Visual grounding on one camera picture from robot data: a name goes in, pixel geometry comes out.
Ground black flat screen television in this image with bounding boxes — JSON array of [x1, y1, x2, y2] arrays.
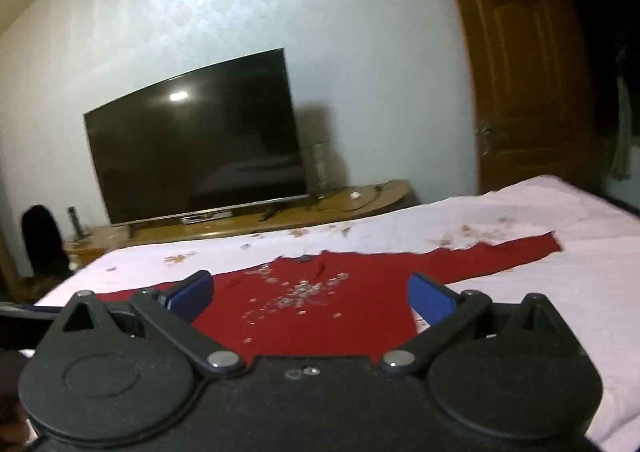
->
[[82, 48, 311, 229]]

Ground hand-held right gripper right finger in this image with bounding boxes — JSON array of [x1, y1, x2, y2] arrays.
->
[[378, 273, 573, 377]]

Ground black chair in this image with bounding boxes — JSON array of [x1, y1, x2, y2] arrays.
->
[[21, 204, 76, 283]]

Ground hanging pale clothes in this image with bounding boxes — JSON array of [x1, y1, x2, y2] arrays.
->
[[607, 46, 637, 180]]

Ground black cable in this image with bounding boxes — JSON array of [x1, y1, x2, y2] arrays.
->
[[320, 182, 401, 213]]

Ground wooden television stand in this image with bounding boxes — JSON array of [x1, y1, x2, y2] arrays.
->
[[62, 179, 416, 265]]

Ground dark cordless phone handset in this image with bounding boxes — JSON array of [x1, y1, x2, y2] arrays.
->
[[67, 206, 91, 239]]

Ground black set-top box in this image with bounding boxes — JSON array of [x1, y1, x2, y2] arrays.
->
[[180, 212, 235, 224]]

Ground brown wooden door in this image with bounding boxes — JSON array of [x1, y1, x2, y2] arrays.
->
[[446, 0, 608, 195]]

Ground red sequined sweater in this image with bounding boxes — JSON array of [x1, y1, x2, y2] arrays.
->
[[95, 231, 563, 368]]

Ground white floral bed sheet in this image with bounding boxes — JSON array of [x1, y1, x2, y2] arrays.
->
[[35, 175, 640, 452]]

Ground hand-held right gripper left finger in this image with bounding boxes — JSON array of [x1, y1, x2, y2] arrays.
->
[[60, 270, 247, 378]]

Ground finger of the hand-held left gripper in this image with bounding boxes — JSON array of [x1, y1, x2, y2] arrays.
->
[[0, 301, 58, 323]]

